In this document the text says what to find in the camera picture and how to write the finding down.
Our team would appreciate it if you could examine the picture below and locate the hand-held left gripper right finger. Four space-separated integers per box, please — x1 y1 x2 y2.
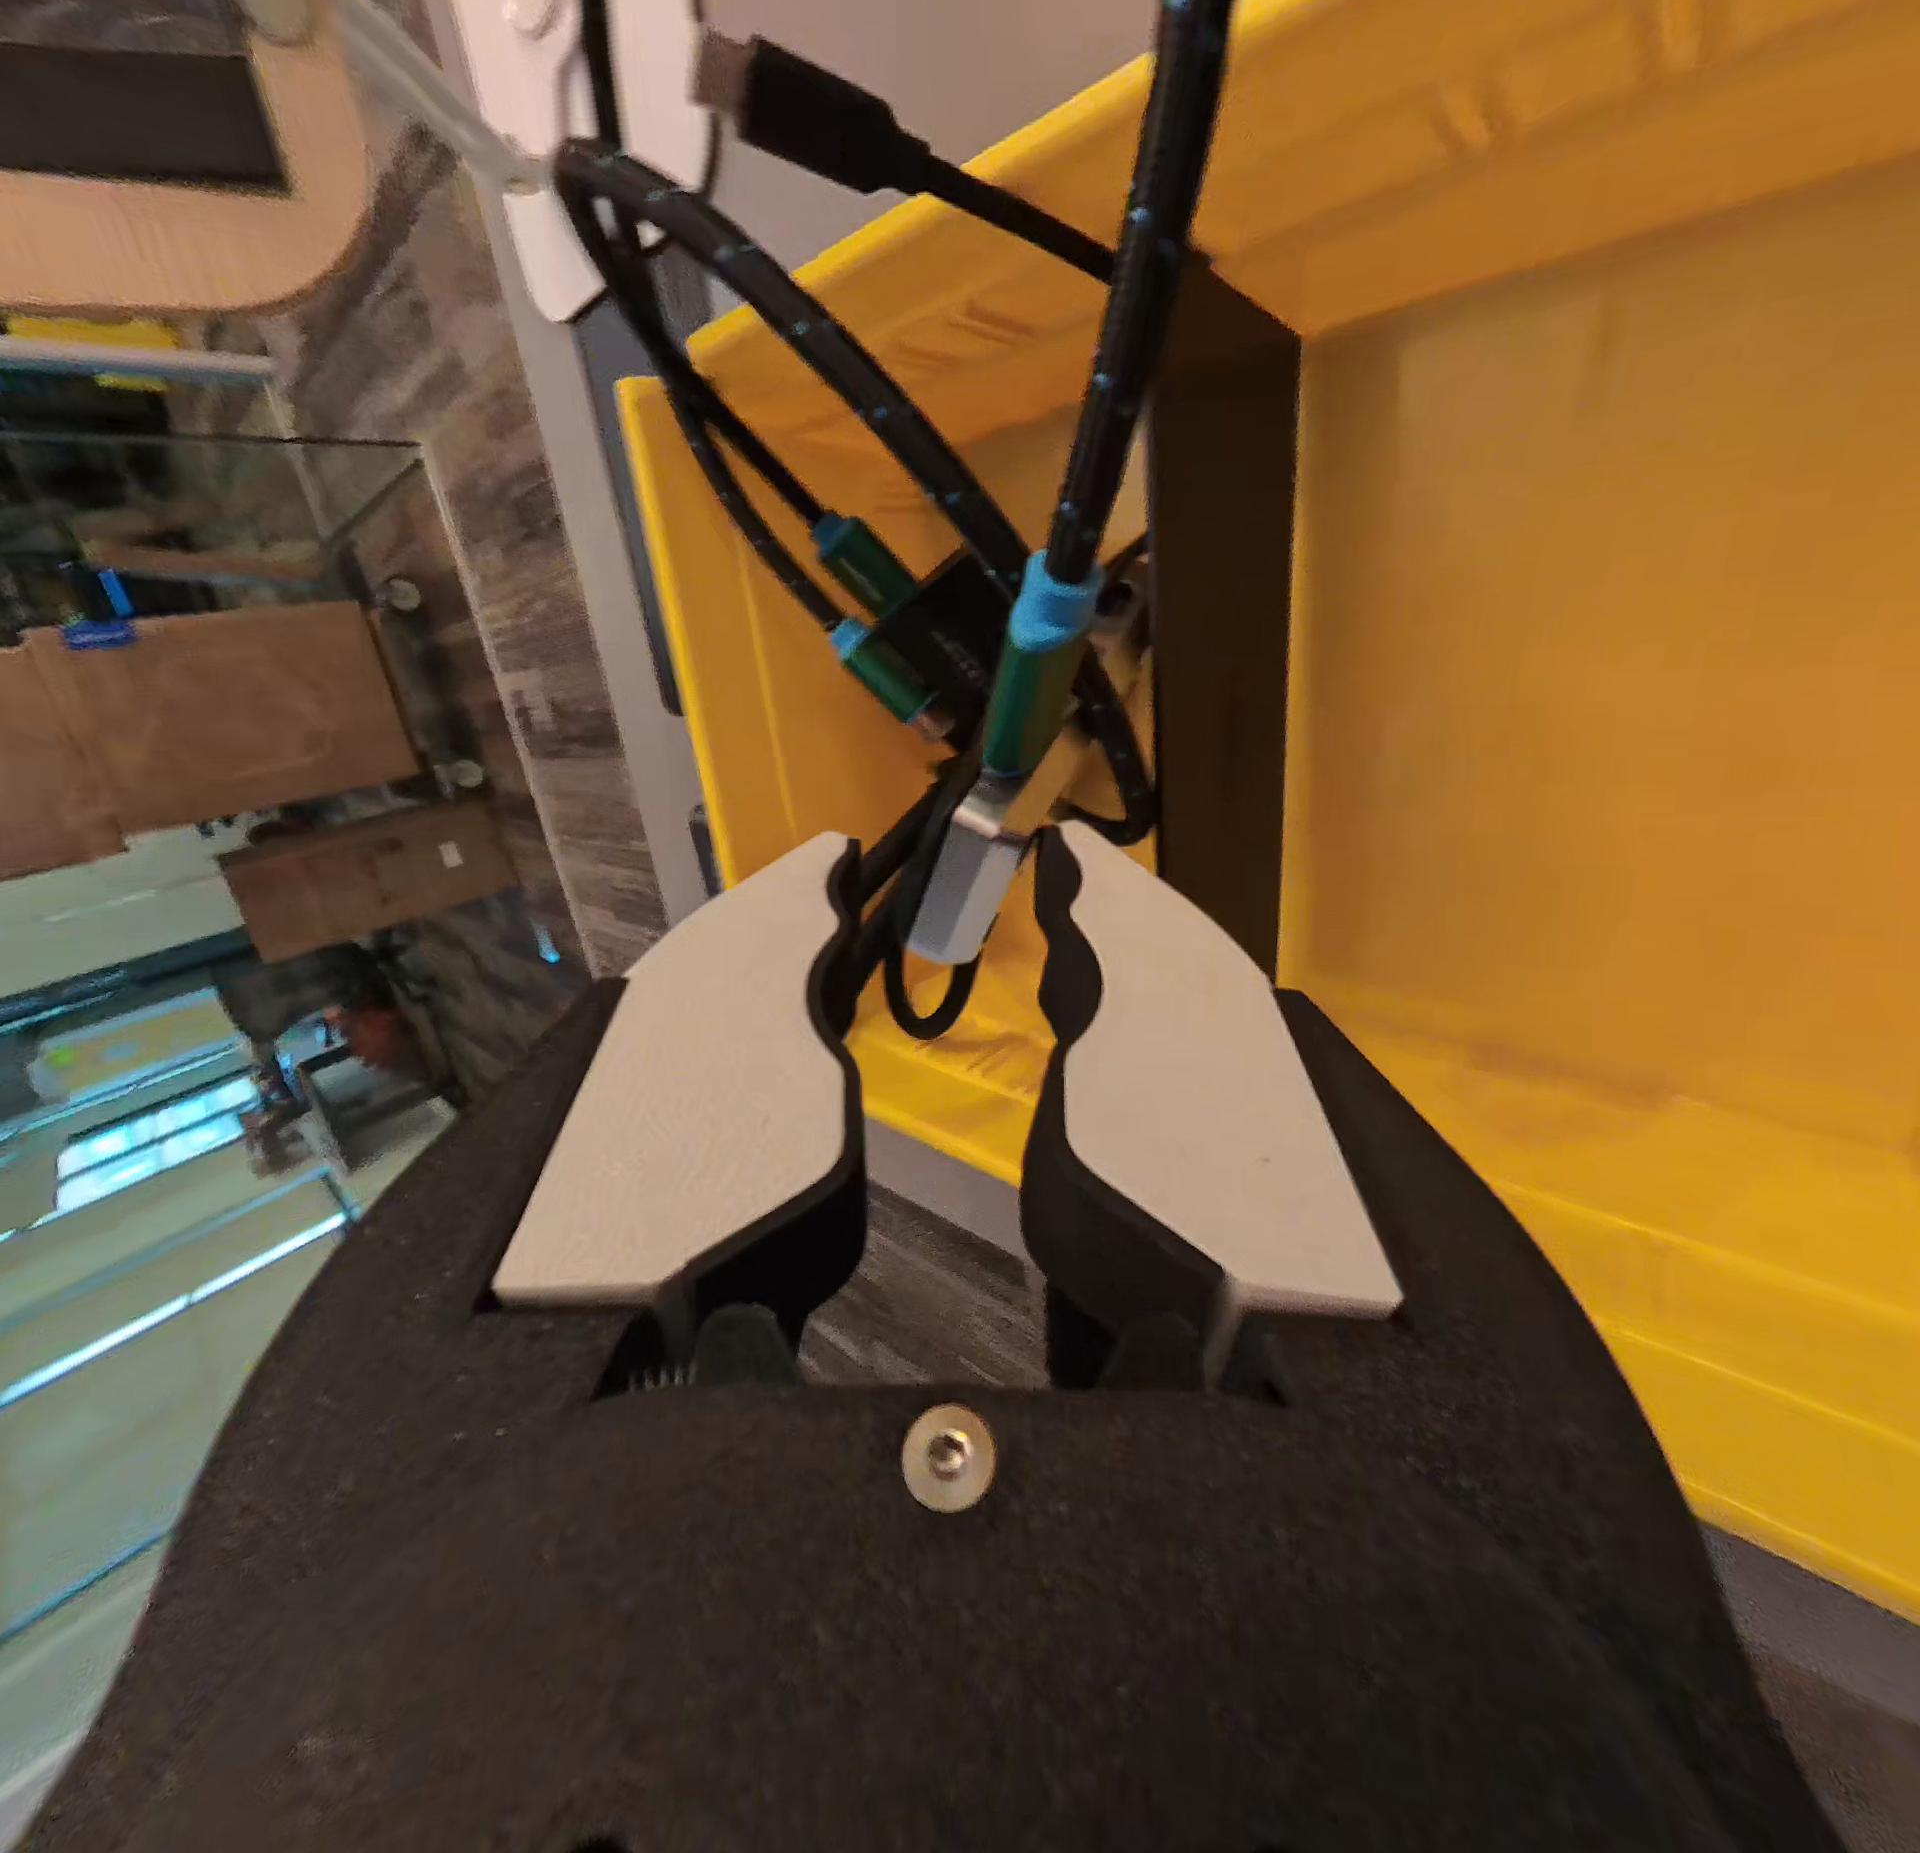
1020 820 1406 1388

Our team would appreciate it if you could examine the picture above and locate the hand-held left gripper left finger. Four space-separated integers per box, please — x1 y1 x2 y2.
493 830 872 1346

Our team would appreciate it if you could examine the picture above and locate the black hdmi adapter hub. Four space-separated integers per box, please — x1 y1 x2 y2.
690 31 1142 1045

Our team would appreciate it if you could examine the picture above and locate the yellow plastic bin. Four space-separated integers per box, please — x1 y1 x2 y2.
611 0 1920 1618

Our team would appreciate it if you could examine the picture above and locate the cardboard box with white label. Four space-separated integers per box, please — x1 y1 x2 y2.
215 801 524 966

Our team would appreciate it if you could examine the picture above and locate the black bin divider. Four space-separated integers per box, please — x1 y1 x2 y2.
1144 252 1303 987

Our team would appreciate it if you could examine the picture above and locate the rounded wooden panel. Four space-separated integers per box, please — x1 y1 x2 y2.
0 0 372 313

